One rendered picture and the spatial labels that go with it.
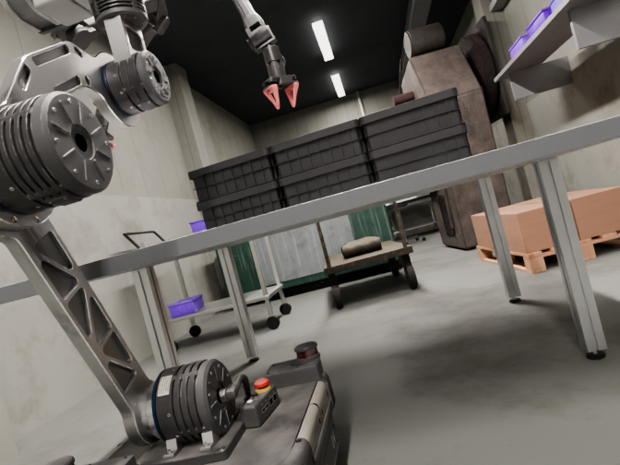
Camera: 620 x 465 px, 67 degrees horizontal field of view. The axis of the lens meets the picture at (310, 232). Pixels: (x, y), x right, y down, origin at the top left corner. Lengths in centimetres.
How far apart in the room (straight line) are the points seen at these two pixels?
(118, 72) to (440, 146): 91
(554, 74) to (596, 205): 139
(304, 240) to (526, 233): 233
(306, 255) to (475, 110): 222
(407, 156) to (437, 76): 378
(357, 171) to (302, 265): 342
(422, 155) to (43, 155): 102
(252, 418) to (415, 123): 94
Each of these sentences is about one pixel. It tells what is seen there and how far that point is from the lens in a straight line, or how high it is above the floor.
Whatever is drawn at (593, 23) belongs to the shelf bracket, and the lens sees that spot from 324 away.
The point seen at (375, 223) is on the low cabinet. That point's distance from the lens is 475.
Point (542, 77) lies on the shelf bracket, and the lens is 440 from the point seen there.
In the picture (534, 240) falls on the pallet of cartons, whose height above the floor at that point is 20.
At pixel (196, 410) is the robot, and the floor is 34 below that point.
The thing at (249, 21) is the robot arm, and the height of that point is 136.
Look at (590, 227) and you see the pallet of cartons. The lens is 343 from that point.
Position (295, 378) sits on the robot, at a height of 26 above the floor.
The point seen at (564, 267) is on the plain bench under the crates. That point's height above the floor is 31.
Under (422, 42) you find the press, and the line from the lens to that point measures 541.
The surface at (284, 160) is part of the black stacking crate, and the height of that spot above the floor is 87.
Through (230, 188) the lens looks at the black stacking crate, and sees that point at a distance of 159.
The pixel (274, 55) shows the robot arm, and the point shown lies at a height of 122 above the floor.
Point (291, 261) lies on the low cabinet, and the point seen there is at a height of 36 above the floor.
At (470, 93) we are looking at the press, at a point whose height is 151.
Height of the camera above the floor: 64
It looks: 1 degrees down
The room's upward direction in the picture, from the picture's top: 15 degrees counter-clockwise
